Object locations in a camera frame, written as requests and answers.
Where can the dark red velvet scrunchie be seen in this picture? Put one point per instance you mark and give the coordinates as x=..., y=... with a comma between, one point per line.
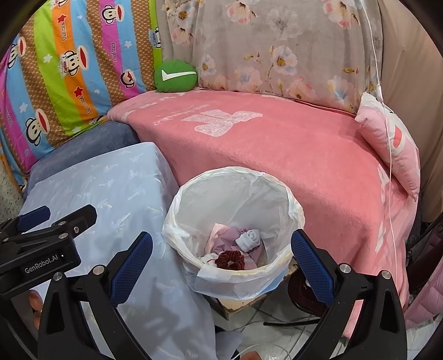
x=230, y=260

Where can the green check mark cushion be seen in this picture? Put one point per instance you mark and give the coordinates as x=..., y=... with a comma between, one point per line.
x=175, y=76

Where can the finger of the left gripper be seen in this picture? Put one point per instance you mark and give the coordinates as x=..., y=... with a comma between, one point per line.
x=23, y=223
x=72, y=219

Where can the grey floral sheet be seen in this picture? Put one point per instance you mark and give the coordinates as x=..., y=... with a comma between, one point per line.
x=326, y=53

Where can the blue grey cushion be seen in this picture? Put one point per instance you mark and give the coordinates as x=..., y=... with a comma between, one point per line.
x=102, y=139

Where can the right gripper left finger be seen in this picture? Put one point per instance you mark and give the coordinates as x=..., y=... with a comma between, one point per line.
x=64, y=332

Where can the mauve purple garment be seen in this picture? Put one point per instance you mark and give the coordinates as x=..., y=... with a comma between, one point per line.
x=226, y=242

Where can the pink bed blanket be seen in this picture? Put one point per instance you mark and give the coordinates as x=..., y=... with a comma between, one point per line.
x=353, y=207

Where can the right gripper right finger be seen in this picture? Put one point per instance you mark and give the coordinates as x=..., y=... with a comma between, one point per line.
x=364, y=317

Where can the pink cloth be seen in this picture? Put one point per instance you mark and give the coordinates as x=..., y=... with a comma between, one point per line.
x=217, y=230

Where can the pink white pillow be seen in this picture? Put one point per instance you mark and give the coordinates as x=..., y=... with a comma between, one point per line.
x=391, y=140

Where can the light blue tablecloth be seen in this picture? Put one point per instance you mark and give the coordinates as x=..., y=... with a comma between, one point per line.
x=131, y=189

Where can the left hand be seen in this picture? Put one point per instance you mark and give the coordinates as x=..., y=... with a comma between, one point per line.
x=36, y=304

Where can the grey sock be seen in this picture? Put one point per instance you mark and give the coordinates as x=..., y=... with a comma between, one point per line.
x=249, y=240

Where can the colourful monkey print quilt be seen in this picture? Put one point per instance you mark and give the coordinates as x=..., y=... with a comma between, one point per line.
x=69, y=64

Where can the white lined trash bin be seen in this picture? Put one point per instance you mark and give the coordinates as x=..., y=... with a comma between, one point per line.
x=236, y=197

